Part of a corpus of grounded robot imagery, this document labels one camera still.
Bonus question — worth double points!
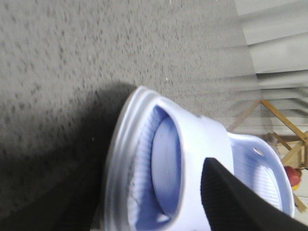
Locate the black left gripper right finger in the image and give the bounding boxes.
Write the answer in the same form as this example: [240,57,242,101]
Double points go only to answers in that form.
[200,158,308,231]

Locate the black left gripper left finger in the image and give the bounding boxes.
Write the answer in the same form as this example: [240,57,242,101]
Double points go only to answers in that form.
[0,155,103,231]

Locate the light blue slipper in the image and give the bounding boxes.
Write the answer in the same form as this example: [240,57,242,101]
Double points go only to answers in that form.
[151,117,295,217]
[101,87,233,231]

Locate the red and yellow toy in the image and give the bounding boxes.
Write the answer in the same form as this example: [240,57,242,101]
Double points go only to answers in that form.
[284,166,302,191]

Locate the wooden folding rack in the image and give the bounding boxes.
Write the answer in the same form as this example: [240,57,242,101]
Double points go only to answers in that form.
[224,99,308,216]

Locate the grey-white pleated curtain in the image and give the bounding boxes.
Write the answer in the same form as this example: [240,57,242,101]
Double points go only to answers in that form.
[235,0,308,131]

